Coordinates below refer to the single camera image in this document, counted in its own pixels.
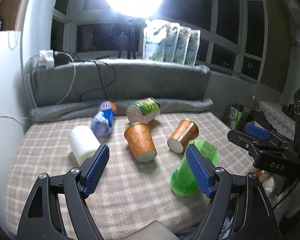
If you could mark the green paper shopping bag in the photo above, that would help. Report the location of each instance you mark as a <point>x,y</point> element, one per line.
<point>233,114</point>

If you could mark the white power adapter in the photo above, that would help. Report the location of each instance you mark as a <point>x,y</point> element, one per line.
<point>46,59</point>

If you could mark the pink plaid blanket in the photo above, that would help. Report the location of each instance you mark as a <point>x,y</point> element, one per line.
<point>130,194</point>

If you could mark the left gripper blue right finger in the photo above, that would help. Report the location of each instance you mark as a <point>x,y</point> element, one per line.
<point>202,170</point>

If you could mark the plain orange paper cup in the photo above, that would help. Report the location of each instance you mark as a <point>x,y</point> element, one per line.
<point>186,131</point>

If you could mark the black tripod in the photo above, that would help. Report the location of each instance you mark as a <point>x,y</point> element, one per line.
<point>125,38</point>

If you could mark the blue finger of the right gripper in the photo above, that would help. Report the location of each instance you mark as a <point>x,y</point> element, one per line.
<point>257,132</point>
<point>244,141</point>

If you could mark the white lace cloth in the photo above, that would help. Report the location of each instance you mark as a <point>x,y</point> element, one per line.
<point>279,120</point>

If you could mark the blue striped cloth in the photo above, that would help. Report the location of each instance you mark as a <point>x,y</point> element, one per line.
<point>225,231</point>

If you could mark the orange patterned paper cup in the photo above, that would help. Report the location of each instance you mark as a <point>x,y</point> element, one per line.
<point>139,139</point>

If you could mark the grey sofa backrest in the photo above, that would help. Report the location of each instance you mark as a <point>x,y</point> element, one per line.
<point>118,79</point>

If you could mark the blue orange plastic bottle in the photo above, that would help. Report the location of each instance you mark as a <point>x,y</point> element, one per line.
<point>102,122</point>

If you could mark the white pouch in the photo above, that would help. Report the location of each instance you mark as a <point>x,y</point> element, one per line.
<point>154,38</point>
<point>193,47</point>
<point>171,41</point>
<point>182,45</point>

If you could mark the white plastic cup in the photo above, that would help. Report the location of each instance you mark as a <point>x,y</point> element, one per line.
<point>83,143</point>

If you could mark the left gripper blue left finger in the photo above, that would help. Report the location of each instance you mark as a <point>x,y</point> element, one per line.
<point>93,169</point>

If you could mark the green tea bottle cup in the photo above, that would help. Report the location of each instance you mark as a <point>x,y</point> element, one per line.
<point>190,176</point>

